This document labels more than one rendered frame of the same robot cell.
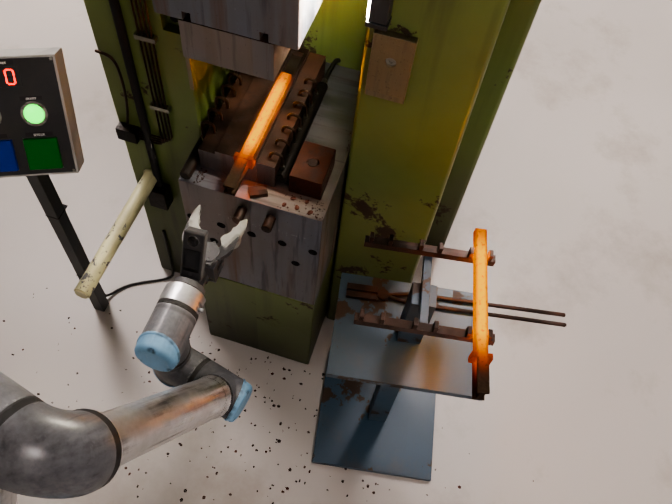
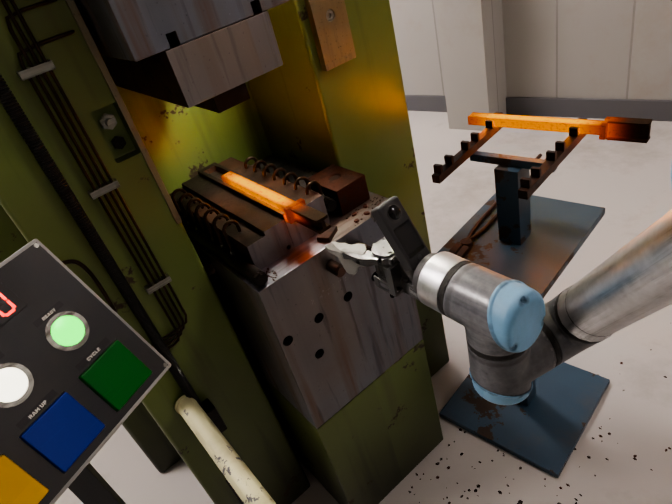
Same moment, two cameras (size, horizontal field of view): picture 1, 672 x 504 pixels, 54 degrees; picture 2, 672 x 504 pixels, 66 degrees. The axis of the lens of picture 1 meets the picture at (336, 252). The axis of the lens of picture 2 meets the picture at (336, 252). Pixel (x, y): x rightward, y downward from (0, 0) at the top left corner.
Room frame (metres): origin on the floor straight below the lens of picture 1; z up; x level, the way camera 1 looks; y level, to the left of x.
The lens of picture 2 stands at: (0.25, 0.80, 1.50)
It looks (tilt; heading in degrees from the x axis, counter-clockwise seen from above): 34 degrees down; 320
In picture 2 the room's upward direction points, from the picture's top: 17 degrees counter-clockwise
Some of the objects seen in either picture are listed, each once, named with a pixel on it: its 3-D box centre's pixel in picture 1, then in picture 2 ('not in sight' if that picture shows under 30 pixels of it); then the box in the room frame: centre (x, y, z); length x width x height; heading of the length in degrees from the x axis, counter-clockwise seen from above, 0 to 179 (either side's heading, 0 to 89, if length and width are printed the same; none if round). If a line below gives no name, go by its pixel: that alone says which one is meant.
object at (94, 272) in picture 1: (118, 231); (228, 461); (0.99, 0.63, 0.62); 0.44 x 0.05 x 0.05; 170
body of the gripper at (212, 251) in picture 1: (198, 269); (407, 267); (0.70, 0.29, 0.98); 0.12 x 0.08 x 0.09; 170
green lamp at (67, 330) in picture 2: (34, 113); (67, 330); (0.98, 0.72, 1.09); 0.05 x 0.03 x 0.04; 80
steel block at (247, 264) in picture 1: (285, 173); (289, 276); (1.22, 0.18, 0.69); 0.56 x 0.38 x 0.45; 170
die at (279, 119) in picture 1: (265, 107); (241, 205); (1.22, 0.24, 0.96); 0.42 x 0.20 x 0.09; 170
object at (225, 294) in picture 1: (284, 254); (330, 385); (1.22, 0.18, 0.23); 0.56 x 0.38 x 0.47; 170
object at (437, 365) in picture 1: (408, 333); (515, 239); (0.77, -0.22, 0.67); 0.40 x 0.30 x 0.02; 89
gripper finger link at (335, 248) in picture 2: (195, 227); (348, 260); (0.81, 0.32, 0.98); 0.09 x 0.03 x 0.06; 16
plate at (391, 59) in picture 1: (390, 67); (330, 25); (1.09, -0.06, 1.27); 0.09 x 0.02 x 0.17; 80
